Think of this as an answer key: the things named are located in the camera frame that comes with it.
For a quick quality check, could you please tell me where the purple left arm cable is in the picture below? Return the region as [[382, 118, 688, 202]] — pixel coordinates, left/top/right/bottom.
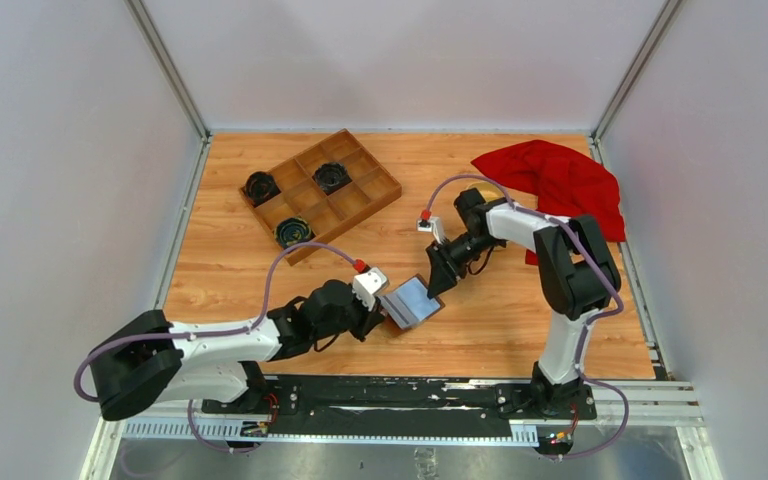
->
[[73, 242, 367, 455]]

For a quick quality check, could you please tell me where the right aluminium corner post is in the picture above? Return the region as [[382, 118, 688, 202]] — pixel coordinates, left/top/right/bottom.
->
[[590, 0, 685, 143]]

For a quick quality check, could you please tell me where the brown leather card holder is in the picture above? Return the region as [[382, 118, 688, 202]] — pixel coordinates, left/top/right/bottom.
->
[[379, 274, 445, 331]]

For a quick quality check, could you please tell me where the brown wooden compartment tray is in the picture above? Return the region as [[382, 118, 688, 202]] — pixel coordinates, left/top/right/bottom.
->
[[239, 129, 402, 250]]

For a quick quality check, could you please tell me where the aluminium corner post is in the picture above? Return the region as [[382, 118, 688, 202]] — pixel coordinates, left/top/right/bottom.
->
[[125, 0, 212, 140], [590, 0, 685, 143]]

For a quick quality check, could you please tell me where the beige oval tray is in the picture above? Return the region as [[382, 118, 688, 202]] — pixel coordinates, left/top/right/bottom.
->
[[454, 187, 506, 237]]

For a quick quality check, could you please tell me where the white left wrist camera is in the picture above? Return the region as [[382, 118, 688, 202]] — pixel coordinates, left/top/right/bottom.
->
[[351, 267, 389, 311]]

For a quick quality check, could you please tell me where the aluminium table edge rail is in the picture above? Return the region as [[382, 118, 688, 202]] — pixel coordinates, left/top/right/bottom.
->
[[151, 132, 214, 308]]

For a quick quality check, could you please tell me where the black coiled cable upper right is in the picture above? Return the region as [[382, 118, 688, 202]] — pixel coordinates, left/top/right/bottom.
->
[[312, 161, 352, 195]]

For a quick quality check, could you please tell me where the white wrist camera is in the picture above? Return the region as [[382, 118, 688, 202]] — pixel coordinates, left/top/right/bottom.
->
[[416, 210, 449, 244], [351, 267, 389, 311]]

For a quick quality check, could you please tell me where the slotted cable duct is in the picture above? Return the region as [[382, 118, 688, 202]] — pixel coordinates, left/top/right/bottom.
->
[[121, 417, 539, 447]]

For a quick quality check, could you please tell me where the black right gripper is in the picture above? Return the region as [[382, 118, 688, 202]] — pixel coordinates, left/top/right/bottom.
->
[[426, 231, 500, 299]]

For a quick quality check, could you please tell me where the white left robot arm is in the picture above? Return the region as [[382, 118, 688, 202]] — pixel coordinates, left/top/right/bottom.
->
[[88, 271, 388, 421]]

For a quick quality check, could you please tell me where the black coiled cable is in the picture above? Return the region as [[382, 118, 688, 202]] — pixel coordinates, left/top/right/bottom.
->
[[312, 161, 352, 195], [244, 171, 283, 206], [274, 217, 316, 252]]

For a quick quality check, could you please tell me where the black coiled cable upper left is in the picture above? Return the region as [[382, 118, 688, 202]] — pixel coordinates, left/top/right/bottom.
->
[[244, 171, 283, 206]]

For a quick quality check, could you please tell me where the red cloth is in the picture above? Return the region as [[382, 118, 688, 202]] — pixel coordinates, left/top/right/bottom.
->
[[471, 140, 626, 243]]

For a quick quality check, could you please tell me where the left aluminium corner post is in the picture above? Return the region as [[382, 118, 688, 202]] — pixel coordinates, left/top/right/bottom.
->
[[125, 0, 212, 140]]

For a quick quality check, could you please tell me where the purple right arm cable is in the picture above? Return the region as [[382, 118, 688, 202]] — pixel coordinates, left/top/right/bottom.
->
[[421, 174, 630, 462]]

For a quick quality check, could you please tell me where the black coiled cable lower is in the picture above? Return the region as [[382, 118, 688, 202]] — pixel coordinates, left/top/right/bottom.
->
[[274, 217, 316, 252]]

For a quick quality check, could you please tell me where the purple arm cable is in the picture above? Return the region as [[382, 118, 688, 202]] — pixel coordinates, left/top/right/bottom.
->
[[421, 174, 630, 462], [73, 242, 367, 455]]

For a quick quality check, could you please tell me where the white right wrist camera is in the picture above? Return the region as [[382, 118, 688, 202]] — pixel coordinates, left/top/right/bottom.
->
[[416, 210, 449, 244]]

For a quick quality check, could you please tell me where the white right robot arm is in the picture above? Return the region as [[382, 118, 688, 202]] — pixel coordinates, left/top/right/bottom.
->
[[426, 188, 623, 418]]

